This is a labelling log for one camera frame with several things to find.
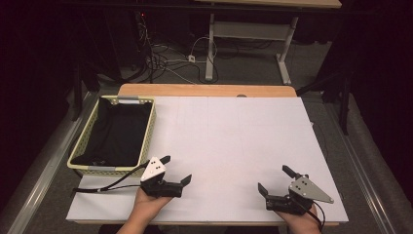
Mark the white table cover sheet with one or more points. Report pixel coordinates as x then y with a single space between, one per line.
227 146

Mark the white-legged desk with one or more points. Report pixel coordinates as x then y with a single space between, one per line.
250 31

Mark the yellow plastic basket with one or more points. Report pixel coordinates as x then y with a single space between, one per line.
150 130

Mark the white power plug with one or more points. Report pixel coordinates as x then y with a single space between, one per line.
191 58

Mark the black knit vest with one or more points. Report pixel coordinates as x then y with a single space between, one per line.
117 136

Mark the black metal stand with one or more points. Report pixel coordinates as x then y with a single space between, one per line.
77 97
343 110

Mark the grey floor rail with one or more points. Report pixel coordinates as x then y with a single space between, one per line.
48 169
363 182

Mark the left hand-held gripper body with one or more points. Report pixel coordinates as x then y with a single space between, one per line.
154 172

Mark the dark curtain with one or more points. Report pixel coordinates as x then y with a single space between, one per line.
29 97
389 97

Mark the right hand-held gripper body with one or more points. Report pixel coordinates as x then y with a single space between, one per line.
307 190

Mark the person's left hand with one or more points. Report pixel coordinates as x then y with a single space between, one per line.
149 204

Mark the person's right hand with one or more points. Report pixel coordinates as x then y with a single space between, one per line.
302 224

